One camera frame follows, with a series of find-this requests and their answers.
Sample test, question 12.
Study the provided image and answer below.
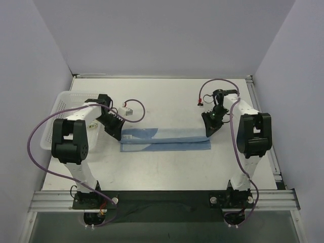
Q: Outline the yellow green patterned towel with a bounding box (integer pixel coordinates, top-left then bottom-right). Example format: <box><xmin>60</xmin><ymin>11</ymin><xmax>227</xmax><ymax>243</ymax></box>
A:
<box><xmin>88</xmin><ymin>121</ymin><xmax>98</xmax><ymax>129</ymax></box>

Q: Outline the light blue towel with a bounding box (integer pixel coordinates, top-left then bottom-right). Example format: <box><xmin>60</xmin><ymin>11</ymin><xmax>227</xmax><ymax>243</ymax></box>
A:
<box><xmin>120</xmin><ymin>128</ymin><xmax>211</xmax><ymax>152</ymax></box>

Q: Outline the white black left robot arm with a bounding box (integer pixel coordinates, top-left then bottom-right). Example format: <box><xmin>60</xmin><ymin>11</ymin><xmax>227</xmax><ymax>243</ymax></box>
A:
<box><xmin>51</xmin><ymin>94</ymin><xmax>125</xmax><ymax>209</ymax></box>

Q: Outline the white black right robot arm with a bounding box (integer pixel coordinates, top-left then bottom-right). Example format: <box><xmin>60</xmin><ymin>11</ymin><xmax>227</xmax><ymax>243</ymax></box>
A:
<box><xmin>201</xmin><ymin>89</ymin><xmax>272</xmax><ymax>208</ymax></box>

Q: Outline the white perforated plastic basket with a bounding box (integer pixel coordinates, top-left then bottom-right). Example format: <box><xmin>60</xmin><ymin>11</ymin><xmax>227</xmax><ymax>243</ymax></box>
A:
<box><xmin>39</xmin><ymin>90</ymin><xmax>104</xmax><ymax>153</ymax></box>

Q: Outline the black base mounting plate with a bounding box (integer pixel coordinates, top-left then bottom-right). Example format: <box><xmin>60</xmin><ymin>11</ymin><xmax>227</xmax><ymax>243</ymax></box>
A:
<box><xmin>72</xmin><ymin>190</ymin><xmax>254</xmax><ymax>225</ymax></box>

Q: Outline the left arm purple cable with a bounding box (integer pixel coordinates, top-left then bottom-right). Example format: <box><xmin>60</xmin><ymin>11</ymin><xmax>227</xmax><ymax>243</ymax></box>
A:
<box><xmin>27</xmin><ymin>98</ymin><xmax>145</xmax><ymax>227</ymax></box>

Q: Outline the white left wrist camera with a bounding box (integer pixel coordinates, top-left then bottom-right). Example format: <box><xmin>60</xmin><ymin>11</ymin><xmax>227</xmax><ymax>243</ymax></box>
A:
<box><xmin>118</xmin><ymin>107</ymin><xmax>133</xmax><ymax>116</ymax></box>

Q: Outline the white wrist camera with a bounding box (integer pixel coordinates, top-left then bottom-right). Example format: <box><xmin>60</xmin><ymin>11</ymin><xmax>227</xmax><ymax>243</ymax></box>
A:
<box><xmin>118</xmin><ymin>107</ymin><xmax>133</xmax><ymax>116</ymax></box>
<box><xmin>197</xmin><ymin>98</ymin><xmax>204</xmax><ymax>106</ymax></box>

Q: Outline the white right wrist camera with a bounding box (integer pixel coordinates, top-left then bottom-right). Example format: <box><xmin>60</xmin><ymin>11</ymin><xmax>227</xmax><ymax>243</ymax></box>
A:
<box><xmin>197</xmin><ymin>98</ymin><xmax>204</xmax><ymax>106</ymax></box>

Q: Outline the aluminium right side rail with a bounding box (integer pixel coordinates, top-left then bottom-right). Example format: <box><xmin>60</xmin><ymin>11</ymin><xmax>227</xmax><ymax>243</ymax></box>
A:
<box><xmin>245</xmin><ymin>75</ymin><xmax>288</xmax><ymax>190</ymax></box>

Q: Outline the aluminium rail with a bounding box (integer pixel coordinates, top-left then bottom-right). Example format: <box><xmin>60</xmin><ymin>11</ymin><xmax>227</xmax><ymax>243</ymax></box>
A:
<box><xmin>29</xmin><ymin>190</ymin><xmax>300</xmax><ymax>213</ymax></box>
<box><xmin>245</xmin><ymin>75</ymin><xmax>288</xmax><ymax>190</ymax></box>

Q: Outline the aluminium front rail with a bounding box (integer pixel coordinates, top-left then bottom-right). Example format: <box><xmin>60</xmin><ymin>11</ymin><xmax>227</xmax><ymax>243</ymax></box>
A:
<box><xmin>29</xmin><ymin>190</ymin><xmax>300</xmax><ymax>213</ymax></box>

